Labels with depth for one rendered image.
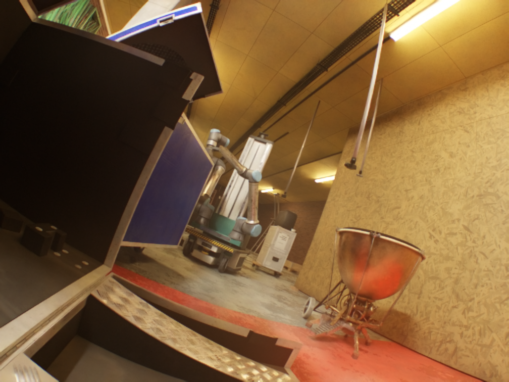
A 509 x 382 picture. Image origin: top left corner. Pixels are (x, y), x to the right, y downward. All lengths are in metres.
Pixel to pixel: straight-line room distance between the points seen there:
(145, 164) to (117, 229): 0.24
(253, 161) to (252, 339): 2.68
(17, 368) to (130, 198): 0.68
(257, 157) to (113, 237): 2.72
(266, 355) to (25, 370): 0.88
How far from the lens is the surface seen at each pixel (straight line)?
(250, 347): 1.05
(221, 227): 3.17
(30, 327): 0.49
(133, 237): 1.47
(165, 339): 0.72
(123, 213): 0.91
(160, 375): 0.75
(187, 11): 1.90
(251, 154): 3.43
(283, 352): 1.11
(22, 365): 0.42
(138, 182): 0.91
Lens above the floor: 0.46
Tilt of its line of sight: 11 degrees up
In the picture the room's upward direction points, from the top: 23 degrees clockwise
